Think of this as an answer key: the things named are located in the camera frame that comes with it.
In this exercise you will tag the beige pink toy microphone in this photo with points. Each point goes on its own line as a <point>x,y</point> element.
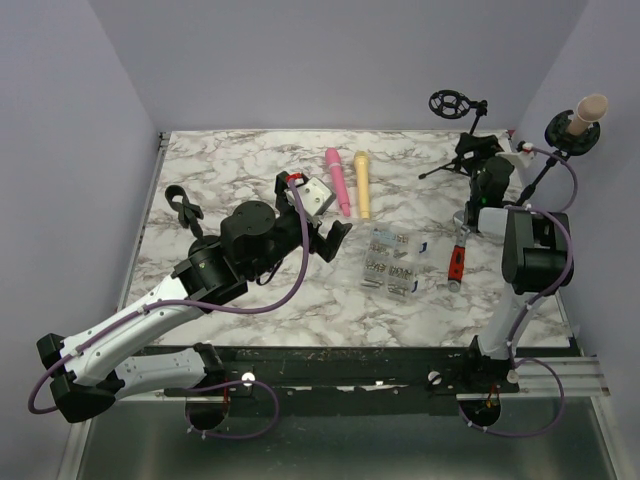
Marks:
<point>589,110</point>

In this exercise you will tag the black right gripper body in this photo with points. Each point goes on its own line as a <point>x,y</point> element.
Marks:
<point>479,168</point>

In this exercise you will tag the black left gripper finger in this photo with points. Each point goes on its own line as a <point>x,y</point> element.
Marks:
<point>330,244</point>
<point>280,189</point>

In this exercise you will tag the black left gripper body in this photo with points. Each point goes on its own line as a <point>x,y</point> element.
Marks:
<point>290,228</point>

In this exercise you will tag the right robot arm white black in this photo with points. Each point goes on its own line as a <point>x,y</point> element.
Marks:
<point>537,260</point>

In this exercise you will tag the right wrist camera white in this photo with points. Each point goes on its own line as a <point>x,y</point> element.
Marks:
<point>520,159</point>

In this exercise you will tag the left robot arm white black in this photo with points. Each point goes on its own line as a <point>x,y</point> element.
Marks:
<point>89,371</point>

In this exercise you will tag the orange handled adjustable wrench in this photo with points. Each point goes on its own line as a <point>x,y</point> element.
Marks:
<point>457,260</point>

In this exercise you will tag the black stand with shock mount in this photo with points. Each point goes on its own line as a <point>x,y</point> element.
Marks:
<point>571,136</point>

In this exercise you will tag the black round-base microphone stand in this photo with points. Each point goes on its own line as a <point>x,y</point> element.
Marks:
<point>189,214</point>

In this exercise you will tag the black tripod stand shock mount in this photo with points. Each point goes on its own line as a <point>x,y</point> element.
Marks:
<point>453,105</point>

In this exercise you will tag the clear plastic screw box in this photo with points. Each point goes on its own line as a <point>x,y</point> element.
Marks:
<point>390,264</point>

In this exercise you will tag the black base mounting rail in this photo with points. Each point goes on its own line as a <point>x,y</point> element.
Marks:
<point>334,381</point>

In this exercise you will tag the yellow toy microphone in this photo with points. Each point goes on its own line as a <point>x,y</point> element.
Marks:
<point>361,165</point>

